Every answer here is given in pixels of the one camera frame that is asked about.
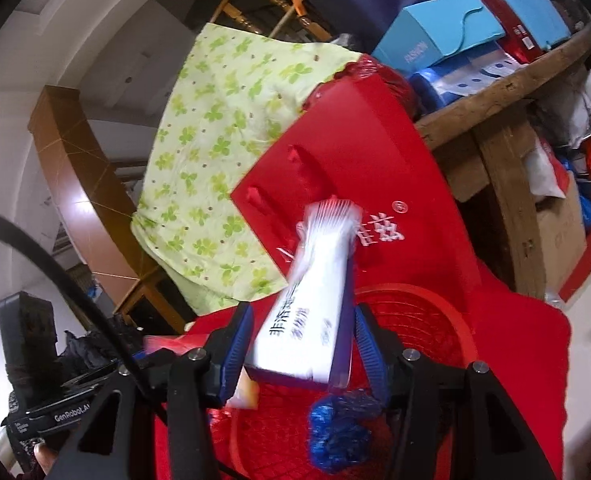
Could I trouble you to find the red plastic bag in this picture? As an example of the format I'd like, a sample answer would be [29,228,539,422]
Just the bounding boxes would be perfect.
[300,55,421,121]

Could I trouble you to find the wooden table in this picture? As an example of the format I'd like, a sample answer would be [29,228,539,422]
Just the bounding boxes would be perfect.
[413,25,591,301]

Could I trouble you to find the cardboard box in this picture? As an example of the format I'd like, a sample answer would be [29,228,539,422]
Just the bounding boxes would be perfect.
[535,175,589,296]

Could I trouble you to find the green floral blanket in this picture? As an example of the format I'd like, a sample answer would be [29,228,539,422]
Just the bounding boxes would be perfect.
[130,22,363,316]

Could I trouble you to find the white tube box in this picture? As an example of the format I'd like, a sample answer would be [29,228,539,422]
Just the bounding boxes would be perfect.
[246,199,363,393]

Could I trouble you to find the grey white plastic bags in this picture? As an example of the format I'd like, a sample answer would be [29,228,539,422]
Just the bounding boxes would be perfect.
[540,67,591,146]

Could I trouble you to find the red cloth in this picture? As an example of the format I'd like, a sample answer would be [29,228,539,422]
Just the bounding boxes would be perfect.
[153,260,573,480]

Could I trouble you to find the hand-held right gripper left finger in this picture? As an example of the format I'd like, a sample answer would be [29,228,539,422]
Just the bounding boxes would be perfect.
[50,301,255,480]

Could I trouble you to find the white sack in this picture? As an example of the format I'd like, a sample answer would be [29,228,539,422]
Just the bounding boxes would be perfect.
[523,140,571,201]

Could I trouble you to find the wooden chair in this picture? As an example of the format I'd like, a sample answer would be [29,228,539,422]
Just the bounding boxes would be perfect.
[208,0,333,43]

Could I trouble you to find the red paper bag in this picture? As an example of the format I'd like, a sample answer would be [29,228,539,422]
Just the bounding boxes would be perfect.
[230,77,481,306]

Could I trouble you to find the person's left hand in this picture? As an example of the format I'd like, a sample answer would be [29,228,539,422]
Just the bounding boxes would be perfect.
[33,444,59,476]

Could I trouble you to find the brown wooden cabinet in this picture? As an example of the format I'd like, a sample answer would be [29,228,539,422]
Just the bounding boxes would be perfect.
[28,85,186,333]

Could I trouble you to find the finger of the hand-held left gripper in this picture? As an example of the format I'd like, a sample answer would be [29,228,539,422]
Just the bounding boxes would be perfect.
[128,350,176,391]

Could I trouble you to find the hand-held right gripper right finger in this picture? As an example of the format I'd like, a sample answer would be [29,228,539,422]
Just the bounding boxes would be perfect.
[354,302,559,480]

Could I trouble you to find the white blue dotted box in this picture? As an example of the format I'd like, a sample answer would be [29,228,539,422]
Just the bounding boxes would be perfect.
[410,42,523,106]

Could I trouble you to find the black cable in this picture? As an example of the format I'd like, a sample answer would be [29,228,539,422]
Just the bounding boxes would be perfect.
[0,206,246,480]

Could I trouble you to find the light blue box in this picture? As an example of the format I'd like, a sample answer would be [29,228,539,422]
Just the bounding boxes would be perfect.
[468,0,573,51]
[370,0,507,73]

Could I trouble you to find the red plastic basket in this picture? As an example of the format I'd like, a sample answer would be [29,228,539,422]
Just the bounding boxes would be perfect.
[210,282,479,480]

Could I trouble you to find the orange wrapper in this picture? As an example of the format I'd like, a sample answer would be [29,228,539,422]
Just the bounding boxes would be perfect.
[226,372,260,409]

